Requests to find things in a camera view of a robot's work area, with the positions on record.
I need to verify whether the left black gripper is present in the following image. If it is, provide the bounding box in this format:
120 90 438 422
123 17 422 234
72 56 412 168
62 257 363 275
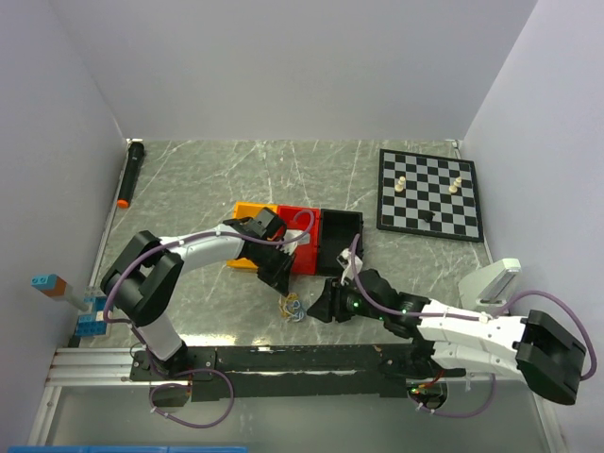
250 243 297 297

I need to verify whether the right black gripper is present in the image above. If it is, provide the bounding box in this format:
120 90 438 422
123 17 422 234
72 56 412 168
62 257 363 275
306 277 386 323

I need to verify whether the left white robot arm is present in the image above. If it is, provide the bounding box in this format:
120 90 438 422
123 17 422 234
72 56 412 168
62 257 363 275
100 209 297 379

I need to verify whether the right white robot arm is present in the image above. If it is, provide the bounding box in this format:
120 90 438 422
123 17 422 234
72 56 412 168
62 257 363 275
307 269 586 406

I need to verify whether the red plastic bin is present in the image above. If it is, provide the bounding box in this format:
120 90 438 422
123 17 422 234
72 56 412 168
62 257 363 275
277 205 321 276

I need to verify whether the black plastic bin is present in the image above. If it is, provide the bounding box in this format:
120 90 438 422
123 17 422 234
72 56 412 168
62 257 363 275
316 209 364 277

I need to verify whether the yellow plastic bin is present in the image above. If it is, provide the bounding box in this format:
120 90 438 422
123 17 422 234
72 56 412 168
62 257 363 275
226 201 279 274

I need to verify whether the white chess pawn left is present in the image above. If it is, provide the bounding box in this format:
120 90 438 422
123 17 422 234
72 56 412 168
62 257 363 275
394 176 406 193

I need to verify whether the white chess pawn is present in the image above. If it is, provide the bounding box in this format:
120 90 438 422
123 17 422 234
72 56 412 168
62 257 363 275
394 176 406 193
448 176 462 194

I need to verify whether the black white chessboard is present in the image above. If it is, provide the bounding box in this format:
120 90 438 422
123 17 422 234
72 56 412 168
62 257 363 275
377 149 484 243

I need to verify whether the white tape dispenser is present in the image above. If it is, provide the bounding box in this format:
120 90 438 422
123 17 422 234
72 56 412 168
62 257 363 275
458 258 522 315

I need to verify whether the white chess pawn right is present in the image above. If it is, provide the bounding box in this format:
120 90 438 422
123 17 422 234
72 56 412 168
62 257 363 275
448 176 462 194

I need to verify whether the blue toy brick stack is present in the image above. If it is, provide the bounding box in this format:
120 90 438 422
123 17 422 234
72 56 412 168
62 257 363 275
75 287 110 338

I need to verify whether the black orange marker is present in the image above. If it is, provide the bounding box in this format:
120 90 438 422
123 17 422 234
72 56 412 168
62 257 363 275
116 142 146 209

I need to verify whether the blue brown block tool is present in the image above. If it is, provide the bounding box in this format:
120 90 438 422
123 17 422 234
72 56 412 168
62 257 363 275
30 274 88 311

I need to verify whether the blue box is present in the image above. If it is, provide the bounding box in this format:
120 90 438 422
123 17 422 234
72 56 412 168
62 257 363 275
7 445 249 453

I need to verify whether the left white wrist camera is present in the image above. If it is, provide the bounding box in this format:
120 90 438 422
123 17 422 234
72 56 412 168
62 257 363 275
281 229 311 254

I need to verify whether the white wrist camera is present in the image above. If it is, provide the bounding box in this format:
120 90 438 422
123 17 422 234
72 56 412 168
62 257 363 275
336 248 363 286
281 229 311 254

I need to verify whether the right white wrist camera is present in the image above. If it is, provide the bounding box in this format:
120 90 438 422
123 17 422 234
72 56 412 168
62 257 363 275
336 248 363 286

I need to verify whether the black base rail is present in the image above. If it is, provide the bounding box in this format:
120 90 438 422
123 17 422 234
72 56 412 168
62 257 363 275
129 344 466 402

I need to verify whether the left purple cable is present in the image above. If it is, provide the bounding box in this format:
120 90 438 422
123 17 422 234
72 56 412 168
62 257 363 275
102 210 316 429

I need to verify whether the purple cable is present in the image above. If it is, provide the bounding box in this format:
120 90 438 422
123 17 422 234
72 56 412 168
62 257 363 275
351 233 598 420
102 210 316 429

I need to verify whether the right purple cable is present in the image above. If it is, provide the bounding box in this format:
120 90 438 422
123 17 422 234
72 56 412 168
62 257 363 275
351 233 598 420

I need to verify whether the aluminium frame rail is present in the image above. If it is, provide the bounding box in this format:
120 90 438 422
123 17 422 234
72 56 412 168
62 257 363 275
29 348 567 452

